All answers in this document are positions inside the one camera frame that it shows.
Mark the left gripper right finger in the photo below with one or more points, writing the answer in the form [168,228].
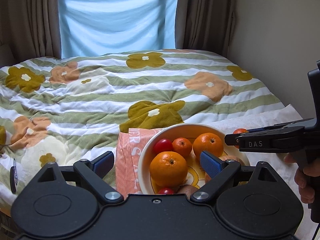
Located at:
[222,173]

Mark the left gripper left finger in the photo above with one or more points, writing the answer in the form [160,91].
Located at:
[91,174]

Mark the wrinkled russet apple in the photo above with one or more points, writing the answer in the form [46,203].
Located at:
[224,158]

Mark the brown kiwi fruit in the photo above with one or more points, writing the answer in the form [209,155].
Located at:
[187,189]

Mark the small orange tomato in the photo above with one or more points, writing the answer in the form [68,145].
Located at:
[239,131]

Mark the small mandarin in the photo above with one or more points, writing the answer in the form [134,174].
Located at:
[182,146]

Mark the large orange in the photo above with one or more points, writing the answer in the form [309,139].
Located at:
[168,169]

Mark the red cherry tomato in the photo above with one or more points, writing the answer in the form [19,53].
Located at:
[166,190]

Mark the small red tomato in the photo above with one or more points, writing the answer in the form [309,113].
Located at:
[162,145]

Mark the person right hand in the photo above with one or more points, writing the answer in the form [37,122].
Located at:
[307,194]

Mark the white tray cloth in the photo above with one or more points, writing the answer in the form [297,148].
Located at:
[283,163]

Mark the pink printed cloth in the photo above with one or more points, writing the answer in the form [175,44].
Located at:
[129,148]

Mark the cream duck-print bowl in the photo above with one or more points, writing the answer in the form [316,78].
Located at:
[195,176]

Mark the floral striped quilt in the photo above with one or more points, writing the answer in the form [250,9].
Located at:
[69,109]

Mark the black key fob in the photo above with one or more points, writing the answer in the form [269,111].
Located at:
[13,177]

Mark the light blue window sheet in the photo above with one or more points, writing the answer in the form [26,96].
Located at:
[98,27]

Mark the left brown curtain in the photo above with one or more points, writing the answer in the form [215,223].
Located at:
[31,28]

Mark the brown curtain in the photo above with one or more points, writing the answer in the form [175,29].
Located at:
[31,28]
[204,25]

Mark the right brown curtain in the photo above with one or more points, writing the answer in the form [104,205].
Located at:
[204,25]

